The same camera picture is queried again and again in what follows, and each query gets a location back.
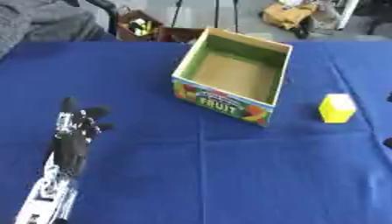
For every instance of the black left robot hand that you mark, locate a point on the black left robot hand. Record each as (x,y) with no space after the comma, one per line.
(71,145)

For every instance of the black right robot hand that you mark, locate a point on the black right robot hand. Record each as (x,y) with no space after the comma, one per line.
(389,140)

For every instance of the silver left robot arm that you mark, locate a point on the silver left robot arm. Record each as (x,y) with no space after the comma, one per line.
(48,195)

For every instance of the brown box with items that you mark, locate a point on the brown box with items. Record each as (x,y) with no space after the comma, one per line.
(138,27)

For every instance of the green printed cardboard box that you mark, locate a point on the green printed cardboard box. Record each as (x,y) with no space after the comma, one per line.
(232,77)

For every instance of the yellow hexagonal block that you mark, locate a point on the yellow hexagonal block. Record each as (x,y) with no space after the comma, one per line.
(337,108)

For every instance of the person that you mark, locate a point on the person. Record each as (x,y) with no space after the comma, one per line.
(41,22)

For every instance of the yellow bag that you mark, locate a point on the yellow bag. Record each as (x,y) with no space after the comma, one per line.
(287,14)

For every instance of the black tripod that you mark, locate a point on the black tripod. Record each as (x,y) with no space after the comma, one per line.
(217,13)

